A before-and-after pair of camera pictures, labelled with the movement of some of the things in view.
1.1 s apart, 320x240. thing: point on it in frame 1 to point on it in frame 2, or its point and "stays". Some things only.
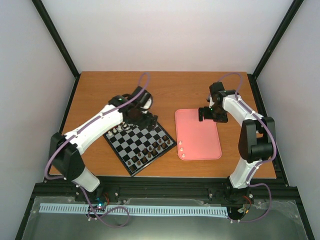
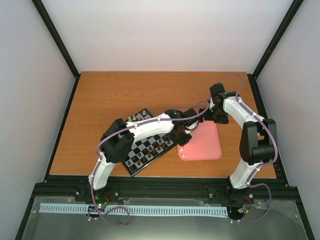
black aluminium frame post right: x=277 y=37 stays
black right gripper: x=222 y=118 stays
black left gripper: x=146 y=123 to x=183 y=142
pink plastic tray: x=196 y=140 stays
